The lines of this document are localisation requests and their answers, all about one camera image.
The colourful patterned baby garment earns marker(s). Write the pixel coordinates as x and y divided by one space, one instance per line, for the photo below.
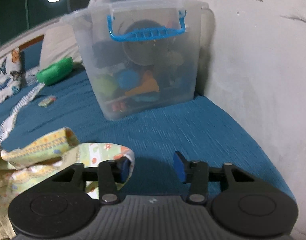
23 168

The small clear plastic packet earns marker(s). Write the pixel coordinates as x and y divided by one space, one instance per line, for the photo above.
47 101

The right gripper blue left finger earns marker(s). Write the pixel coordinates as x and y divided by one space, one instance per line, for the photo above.
110 173

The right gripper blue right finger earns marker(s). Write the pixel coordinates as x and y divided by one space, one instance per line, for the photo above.
195 173

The blue bin handle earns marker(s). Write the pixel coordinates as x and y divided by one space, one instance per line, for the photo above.
147 34

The green round cushion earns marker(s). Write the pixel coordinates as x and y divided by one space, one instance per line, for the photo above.
55 72

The clear plastic storage bin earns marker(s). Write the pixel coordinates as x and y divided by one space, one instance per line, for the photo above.
129 77

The blue bed cover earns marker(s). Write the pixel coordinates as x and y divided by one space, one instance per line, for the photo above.
199 129

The grey pillow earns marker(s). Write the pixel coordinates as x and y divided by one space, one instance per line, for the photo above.
59 43

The dark window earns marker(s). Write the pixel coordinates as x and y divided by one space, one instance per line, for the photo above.
19 16

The white patterned bed sheet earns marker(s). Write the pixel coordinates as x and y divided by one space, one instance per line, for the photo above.
9 123

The large butterfly print pillow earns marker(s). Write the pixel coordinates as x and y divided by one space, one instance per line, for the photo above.
10 74

